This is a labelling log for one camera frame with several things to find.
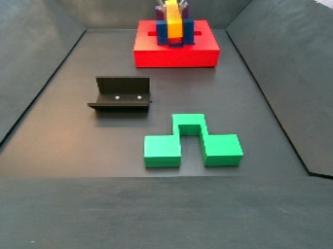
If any red base board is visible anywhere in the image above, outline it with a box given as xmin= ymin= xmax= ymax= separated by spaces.
xmin=132 ymin=20 xmax=220 ymax=68

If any green stepped block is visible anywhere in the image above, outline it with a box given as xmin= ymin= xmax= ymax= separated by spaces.
xmin=143 ymin=113 xmax=243 ymax=168

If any black metal bracket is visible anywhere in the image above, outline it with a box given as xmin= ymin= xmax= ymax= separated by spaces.
xmin=87 ymin=76 xmax=151 ymax=111

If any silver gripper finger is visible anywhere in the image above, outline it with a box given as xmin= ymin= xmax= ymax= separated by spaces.
xmin=178 ymin=0 xmax=188 ymax=7

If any dark blue U block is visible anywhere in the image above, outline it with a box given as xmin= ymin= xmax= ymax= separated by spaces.
xmin=156 ymin=18 xmax=195 ymax=48

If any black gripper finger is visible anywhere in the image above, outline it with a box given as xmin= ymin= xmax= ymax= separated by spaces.
xmin=156 ymin=0 xmax=166 ymax=8

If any yellow long block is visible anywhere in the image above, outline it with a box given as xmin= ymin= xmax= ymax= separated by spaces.
xmin=166 ymin=0 xmax=183 ymax=44

